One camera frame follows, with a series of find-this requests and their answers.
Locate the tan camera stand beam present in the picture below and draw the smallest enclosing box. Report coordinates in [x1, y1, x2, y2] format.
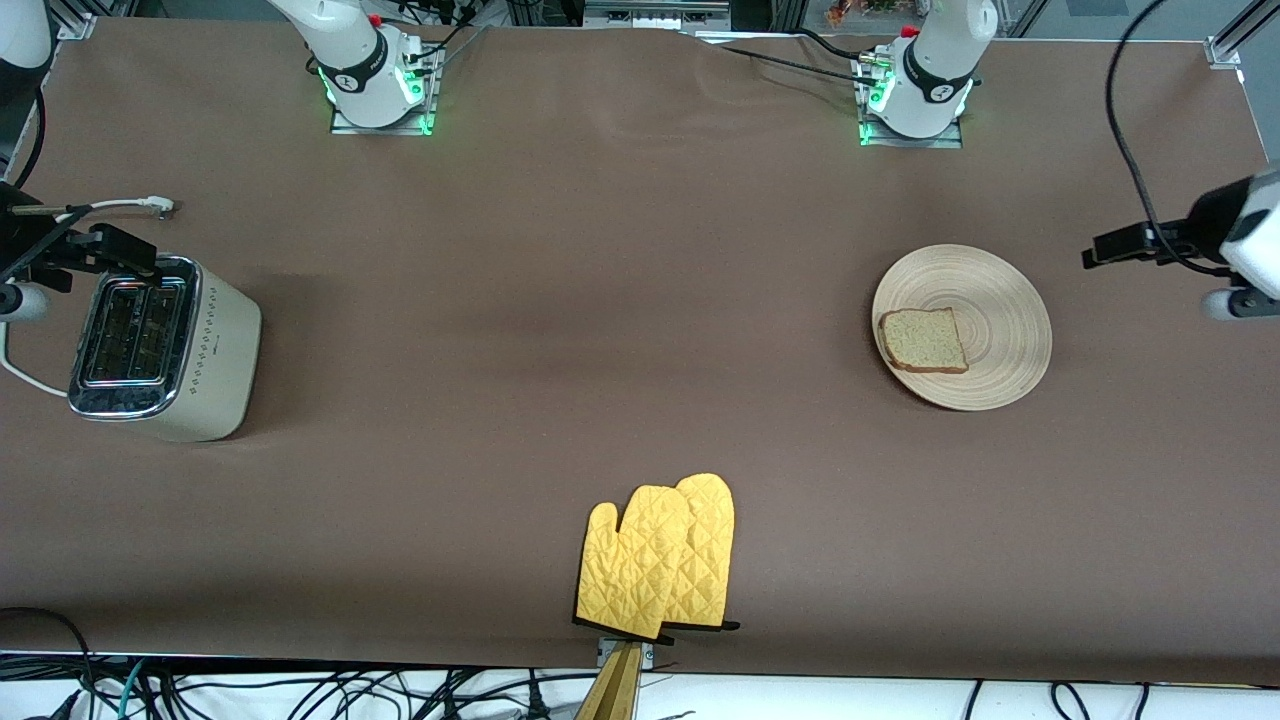
[575, 643, 643, 720]

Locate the black cable across table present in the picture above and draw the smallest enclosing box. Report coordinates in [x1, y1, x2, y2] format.
[690, 28, 881, 86]

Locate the black base power cable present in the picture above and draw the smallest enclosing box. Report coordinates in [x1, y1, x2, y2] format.
[395, 0, 491, 66]

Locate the aluminium frame post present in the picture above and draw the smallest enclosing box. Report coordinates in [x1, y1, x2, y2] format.
[1205, 0, 1280, 69]
[40, 0, 136, 41]

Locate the slice of brown bread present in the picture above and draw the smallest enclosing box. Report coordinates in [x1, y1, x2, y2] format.
[878, 308, 970, 375]

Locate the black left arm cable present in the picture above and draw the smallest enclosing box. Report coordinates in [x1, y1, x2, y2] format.
[1105, 0, 1236, 276]

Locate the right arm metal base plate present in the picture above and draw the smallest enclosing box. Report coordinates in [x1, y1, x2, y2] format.
[330, 28, 439, 136]

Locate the silver metal box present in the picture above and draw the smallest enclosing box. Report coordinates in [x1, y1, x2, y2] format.
[583, 0, 733, 31]

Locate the cream and chrome toaster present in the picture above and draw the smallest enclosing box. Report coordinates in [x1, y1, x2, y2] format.
[68, 255, 263, 443]

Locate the round wooden plate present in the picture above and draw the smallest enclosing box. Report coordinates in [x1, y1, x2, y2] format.
[872, 244, 1053, 412]

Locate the brown table cover sheet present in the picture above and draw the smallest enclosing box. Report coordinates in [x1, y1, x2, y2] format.
[0, 15, 1280, 689]

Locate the yellow quilted oven mitt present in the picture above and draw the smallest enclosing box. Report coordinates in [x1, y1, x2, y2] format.
[660, 473, 741, 633]
[575, 485, 693, 641]

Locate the black looped floor cable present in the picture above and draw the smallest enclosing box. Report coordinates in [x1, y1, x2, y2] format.
[0, 607, 96, 720]

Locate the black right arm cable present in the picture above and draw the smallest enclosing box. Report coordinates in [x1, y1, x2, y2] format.
[0, 90, 96, 281]

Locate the white toaster power cord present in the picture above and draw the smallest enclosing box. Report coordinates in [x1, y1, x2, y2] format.
[0, 195, 179, 398]

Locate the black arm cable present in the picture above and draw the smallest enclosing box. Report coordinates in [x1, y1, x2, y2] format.
[0, 90, 96, 281]
[1105, 0, 1236, 276]

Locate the teal cable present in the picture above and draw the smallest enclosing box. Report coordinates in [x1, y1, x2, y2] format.
[115, 658, 151, 719]

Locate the metal stand bracket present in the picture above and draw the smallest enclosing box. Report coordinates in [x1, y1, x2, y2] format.
[597, 638, 656, 671]

